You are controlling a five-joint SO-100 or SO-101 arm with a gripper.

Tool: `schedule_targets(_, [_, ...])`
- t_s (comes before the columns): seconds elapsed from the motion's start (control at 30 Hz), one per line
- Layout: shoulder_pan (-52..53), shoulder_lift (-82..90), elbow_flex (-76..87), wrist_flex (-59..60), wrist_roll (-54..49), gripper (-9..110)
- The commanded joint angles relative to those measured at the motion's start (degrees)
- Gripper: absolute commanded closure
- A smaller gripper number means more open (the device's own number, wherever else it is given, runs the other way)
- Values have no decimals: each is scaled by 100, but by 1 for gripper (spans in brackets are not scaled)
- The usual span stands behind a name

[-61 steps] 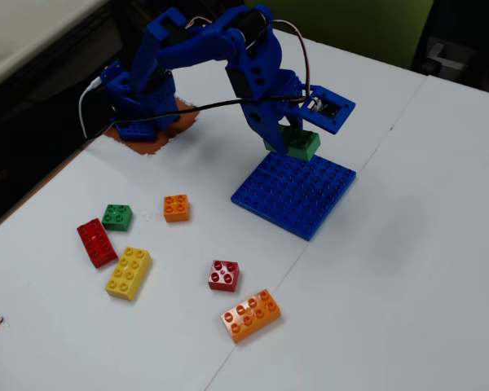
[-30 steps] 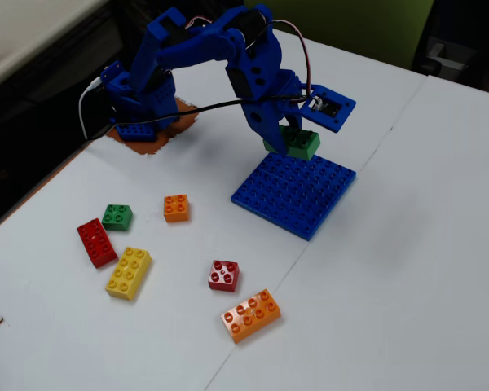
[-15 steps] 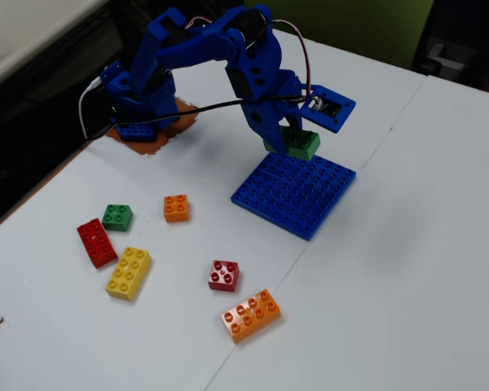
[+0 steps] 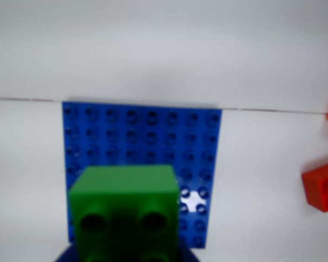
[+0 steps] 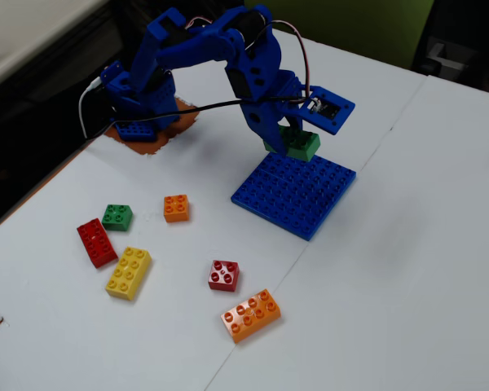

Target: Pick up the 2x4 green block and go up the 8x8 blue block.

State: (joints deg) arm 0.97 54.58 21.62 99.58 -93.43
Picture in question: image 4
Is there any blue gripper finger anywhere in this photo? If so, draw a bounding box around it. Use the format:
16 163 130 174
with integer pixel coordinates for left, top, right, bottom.
54 243 80 262
178 240 201 262

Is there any green 2x4 block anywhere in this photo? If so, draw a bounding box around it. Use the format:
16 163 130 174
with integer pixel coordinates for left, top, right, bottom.
68 164 181 262

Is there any red 2x2 block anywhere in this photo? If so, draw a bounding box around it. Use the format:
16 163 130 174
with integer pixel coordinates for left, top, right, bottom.
301 162 328 213

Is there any blue 8x8 stud baseplate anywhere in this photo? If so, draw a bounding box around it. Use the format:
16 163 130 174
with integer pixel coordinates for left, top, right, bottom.
61 100 224 251

